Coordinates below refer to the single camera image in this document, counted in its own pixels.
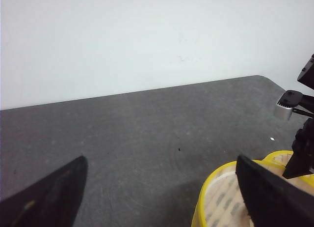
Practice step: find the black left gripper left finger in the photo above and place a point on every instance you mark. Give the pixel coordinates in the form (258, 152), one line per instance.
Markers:
(53, 201)

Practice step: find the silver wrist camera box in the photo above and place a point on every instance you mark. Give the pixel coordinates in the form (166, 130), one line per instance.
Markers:
(287, 102)

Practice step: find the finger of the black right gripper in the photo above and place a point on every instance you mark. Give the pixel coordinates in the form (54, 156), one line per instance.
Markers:
(301, 163)

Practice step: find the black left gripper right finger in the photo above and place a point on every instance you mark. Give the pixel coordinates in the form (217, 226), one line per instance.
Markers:
(270, 200)

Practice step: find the bamboo steamer basket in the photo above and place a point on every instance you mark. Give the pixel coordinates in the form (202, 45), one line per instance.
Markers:
(220, 202)

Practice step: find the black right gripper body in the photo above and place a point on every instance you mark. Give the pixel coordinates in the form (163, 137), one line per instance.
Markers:
(303, 146)

